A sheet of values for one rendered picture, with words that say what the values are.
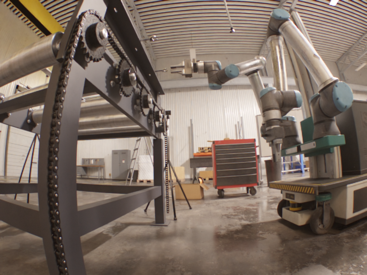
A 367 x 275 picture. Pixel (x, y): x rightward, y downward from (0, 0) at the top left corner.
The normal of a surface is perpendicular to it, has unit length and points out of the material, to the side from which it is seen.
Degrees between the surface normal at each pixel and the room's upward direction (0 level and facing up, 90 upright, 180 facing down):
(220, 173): 90
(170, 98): 90
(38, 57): 143
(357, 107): 90
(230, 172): 90
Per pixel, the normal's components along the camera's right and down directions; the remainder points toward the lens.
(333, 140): -0.04, -0.18
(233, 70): 0.48, -0.14
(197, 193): -0.29, -0.17
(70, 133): 1.00, -0.05
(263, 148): -0.50, -0.15
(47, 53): -0.03, 0.68
